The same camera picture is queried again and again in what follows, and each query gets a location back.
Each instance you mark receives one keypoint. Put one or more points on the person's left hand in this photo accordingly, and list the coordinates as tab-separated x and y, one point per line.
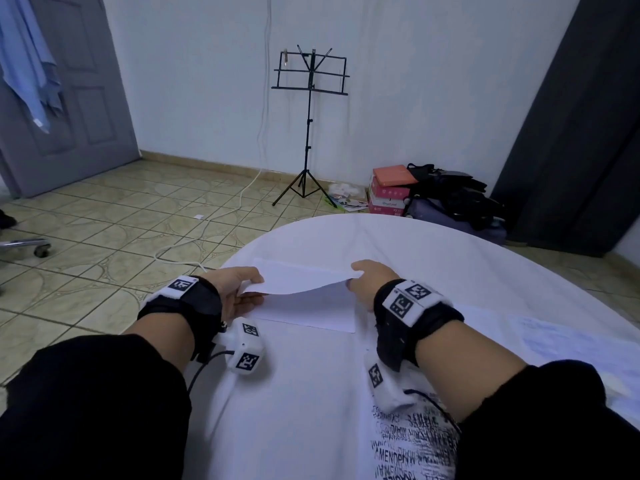
227	289

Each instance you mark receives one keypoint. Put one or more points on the white shirt with black print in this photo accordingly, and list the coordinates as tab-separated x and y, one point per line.
415	444

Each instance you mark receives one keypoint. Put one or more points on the person's right hand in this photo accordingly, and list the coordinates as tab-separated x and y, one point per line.
377	275

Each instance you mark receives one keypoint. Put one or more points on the purple bag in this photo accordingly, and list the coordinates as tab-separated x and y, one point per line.
445	219

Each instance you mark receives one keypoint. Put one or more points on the person's left forearm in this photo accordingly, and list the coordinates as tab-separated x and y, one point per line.
162	339

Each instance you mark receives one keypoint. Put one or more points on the person's right forearm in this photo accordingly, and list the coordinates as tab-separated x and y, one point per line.
465	364

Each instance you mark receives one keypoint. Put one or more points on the grey panel door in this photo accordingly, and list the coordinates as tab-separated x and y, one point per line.
85	94

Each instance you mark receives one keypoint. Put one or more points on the black music stand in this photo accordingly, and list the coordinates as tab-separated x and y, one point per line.
310	84

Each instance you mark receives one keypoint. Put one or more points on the white tablecloth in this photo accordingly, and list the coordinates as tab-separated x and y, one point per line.
310	394

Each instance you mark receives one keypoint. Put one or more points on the dark grey curtain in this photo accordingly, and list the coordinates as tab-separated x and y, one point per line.
580	134

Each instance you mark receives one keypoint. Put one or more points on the black bag pile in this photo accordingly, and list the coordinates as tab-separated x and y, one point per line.
460	192

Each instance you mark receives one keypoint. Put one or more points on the person's right fingers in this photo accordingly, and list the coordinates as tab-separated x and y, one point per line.
357	287

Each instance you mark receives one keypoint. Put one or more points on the white paper sheet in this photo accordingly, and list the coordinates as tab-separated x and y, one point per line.
305	299

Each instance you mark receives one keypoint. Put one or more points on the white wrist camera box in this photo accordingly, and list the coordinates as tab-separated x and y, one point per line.
245	347
387	387

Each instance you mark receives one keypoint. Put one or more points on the person's left thumb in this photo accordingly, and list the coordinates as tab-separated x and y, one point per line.
247	277

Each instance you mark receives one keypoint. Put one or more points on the orange box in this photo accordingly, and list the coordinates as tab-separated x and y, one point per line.
394	175

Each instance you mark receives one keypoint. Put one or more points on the black sleeve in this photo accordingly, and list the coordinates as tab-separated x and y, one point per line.
545	424
90	409

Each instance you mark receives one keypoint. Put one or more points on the papers on floor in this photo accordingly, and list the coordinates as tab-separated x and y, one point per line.
350	198

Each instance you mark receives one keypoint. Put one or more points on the light blue hanging cloth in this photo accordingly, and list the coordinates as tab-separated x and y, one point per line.
25	54

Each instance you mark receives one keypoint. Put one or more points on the white sheet with faint writing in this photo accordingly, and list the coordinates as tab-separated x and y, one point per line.
575	344

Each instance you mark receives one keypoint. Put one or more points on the pink cardboard box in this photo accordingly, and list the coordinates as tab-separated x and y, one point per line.
387	198

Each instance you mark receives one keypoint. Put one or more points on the chair base with caster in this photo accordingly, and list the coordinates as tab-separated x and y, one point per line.
25	244

